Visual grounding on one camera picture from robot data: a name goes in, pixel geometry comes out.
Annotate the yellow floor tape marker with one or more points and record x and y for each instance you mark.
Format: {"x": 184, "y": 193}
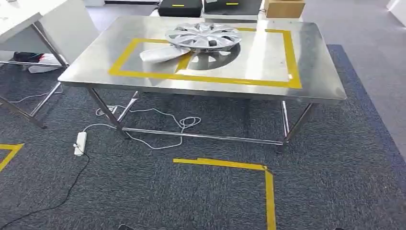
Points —
{"x": 270, "y": 196}
{"x": 11, "y": 152}

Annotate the steel table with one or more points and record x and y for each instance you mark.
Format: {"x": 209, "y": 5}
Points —
{"x": 317, "y": 63}

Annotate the black case yellow label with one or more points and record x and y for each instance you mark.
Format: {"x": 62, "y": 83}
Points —
{"x": 234, "y": 8}
{"x": 179, "y": 9}

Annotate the white power strip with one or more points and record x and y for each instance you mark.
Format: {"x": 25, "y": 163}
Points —
{"x": 80, "y": 143}

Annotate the yellow tape frame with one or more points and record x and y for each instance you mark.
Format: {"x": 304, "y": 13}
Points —
{"x": 206, "y": 78}

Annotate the silver plastic wheel hubcap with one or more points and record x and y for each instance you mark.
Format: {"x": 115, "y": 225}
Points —
{"x": 203, "y": 36}

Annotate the white desk metal legs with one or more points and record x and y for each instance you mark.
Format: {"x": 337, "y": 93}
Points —
{"x": 19, "y": 19}

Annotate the brown cardboard box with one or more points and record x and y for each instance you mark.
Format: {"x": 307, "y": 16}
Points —
{"x": 284, "y": 9}

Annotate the pale silver oblong piece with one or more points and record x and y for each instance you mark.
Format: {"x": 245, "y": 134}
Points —
{"x": 161, "y": 54}

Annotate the black and red bag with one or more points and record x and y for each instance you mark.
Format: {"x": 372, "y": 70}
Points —
{"x": 27, "y": 57}

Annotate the white plastic bag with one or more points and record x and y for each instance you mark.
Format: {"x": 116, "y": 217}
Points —
{"x": 47, "y": 65}

